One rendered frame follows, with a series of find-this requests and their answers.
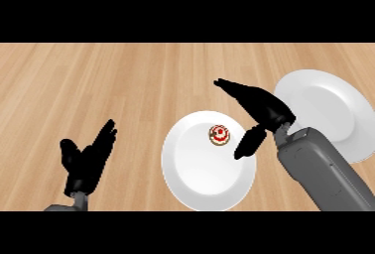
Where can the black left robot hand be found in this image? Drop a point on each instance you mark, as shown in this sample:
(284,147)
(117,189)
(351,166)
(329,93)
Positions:
(88,165)

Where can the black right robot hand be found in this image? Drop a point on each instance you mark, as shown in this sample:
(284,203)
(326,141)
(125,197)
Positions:
(264,102)

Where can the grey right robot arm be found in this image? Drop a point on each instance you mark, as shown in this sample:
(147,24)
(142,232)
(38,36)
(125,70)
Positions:
(323,172)

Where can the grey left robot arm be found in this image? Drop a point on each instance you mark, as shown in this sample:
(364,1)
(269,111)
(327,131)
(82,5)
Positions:
(73,202)

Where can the red frosted cupcake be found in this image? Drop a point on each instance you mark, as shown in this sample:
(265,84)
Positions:
(221,135)

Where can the white plate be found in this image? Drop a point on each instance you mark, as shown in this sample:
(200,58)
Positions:
(207,165)
(333,109)

